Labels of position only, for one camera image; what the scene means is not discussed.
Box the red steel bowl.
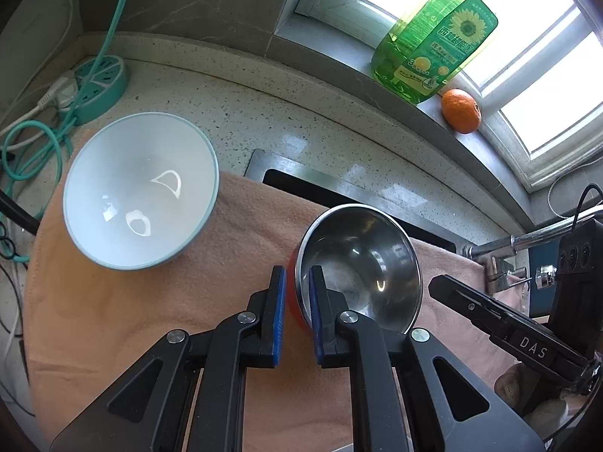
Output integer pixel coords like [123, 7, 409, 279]
[287, 203, 423, 334]

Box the light blue ceramic bowl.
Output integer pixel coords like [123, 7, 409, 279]
[62, 111, 220, 272]

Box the chrome kitchen faucet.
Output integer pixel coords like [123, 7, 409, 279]
[461, 205, 602, 294]

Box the white gloved right hand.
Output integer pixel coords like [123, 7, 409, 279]
[494, 363, 569, 438]

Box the pink towel mat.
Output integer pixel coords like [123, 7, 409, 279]
[22, 127, 525, 452]

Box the orange tangerine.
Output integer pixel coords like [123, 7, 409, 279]
[441, 89, 481, 135]

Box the teal round power strip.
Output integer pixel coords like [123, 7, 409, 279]
[73, 54, 128, 125]

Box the green dish soap bottle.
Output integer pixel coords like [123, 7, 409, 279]
[371, 0, 499, 105]

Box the teal power cable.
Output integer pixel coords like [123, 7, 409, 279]
[0, 0, 136, 264]

